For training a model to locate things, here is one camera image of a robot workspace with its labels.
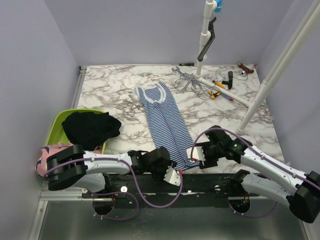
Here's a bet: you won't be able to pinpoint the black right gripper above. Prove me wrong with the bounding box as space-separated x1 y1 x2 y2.
195 141 224 169

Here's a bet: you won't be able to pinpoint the blue white striped garment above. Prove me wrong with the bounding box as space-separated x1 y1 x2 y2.
135 81 200 171

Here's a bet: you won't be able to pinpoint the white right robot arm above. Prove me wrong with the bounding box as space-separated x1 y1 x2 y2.
199 125 320 224

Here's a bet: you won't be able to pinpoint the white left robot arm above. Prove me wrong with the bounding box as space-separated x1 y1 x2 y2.
43 144 181 198

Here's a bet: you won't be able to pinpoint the lime green laundry basket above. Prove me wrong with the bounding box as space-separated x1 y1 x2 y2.
45 108 106 154

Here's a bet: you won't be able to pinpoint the yellow black pliers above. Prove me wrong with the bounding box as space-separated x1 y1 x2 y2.
208 90 221 99

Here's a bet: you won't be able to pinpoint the black T-shaped tool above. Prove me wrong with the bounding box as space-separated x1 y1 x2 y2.
222 71 233 90

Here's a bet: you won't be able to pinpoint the black garment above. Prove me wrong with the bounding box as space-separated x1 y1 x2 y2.
62 111 122 151

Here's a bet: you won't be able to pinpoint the green black precision screwdriver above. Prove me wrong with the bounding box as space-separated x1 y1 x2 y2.
178 62 195 66

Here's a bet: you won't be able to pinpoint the chrome combination wrench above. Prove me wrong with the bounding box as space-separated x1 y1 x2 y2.
171 66 190 80

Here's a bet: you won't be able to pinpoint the white PVC pipe stand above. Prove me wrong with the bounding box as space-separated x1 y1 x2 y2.
194 0 253 108

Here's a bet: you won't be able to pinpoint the pink patterned garment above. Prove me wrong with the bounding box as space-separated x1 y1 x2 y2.
34 142 76 177

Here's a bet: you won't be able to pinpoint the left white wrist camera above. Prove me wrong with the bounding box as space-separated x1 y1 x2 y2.
163 166 181 186

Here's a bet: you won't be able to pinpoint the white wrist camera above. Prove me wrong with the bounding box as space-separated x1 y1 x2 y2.
186 146 206 162
163 166 181 186

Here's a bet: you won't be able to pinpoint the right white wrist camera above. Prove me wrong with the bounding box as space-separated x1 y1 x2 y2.
186 146 206 162

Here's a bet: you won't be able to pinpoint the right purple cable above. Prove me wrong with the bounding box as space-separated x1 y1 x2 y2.
191 127 310 218

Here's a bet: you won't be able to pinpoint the purple cable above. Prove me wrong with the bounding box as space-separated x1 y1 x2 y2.
191 127 310 218
43 156 185 221

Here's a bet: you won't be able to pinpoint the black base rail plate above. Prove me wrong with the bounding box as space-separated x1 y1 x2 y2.
82 173 246 209

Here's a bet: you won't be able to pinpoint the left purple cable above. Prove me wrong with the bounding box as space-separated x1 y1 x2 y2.
43 156 185 221

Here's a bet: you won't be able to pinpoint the blue red handled screwdriver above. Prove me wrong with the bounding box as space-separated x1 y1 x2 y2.
220 93 234 102

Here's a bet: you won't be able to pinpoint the aluminium frame rail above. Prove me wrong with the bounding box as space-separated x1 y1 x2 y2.
39 188 94 202

